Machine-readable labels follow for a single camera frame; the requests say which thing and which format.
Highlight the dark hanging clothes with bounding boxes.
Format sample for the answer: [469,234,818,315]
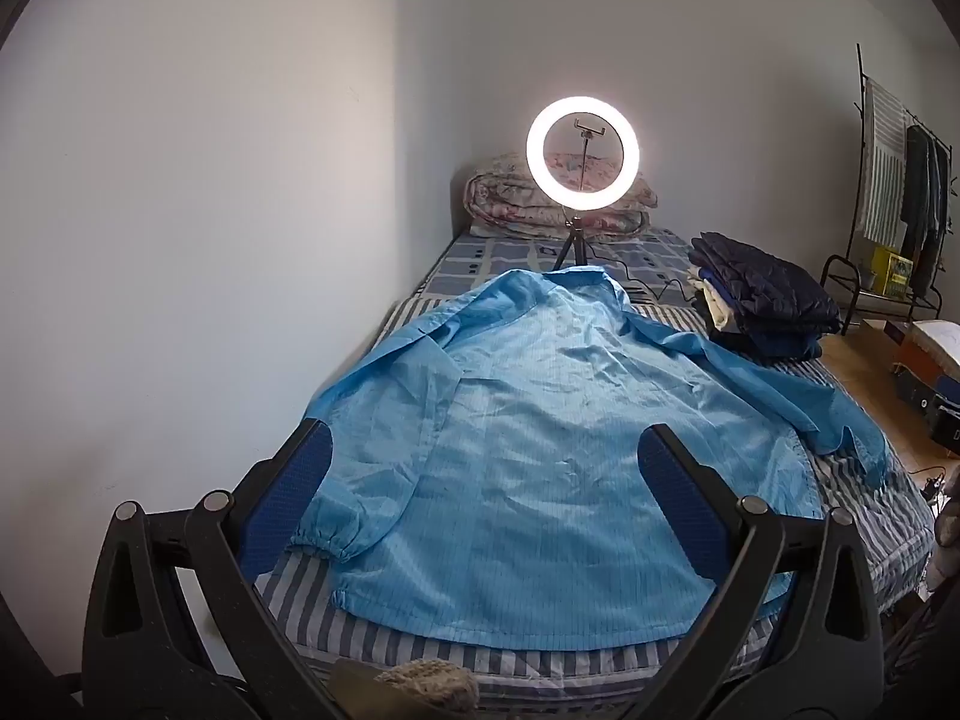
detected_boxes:
[900,124,953,290]

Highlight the dark folded garment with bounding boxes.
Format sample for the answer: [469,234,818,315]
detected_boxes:
[709,322,826,367]

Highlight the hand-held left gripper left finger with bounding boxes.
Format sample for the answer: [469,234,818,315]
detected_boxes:
[81,417,352,720]

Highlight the striped bed sheet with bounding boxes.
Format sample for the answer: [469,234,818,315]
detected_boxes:
[247,292,938,713]

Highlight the yellow green box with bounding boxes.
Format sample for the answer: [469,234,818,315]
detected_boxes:
[870,246,916,299]

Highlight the beige knitted cloth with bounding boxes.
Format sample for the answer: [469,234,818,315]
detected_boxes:
[375,658,481,713]

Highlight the black box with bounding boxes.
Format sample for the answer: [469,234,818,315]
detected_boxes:
[922,382,960,458]

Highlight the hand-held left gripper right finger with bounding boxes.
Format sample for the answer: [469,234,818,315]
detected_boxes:
[634,423,887,720]

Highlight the brown box white top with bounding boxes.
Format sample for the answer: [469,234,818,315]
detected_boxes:
[896,319,960,383]

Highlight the light blue jacket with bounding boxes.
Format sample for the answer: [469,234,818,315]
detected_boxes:
[289,266,893,650]

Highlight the small black tripod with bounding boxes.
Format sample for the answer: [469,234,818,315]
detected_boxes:
[553,211,590,269]

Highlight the floral folded quilt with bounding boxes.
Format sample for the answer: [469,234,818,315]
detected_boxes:
[463,151,659,239]

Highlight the checkered blue bed sheet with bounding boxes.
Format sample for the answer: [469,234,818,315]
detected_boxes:
[416,229,706,308]

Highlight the striped hanging towel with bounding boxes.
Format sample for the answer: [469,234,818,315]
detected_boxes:
[861,81,910,241]

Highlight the phone holder mount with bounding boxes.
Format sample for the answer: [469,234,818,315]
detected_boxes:
[571,118,601,211]

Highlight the cream folded garment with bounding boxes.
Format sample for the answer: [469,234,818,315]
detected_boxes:
[694,285,740,332]

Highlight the black clothes rack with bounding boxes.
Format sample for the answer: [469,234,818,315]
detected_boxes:
[821,43,960,335]

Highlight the black ring light cable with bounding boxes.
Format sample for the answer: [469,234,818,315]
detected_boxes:
[585,244,695,302]

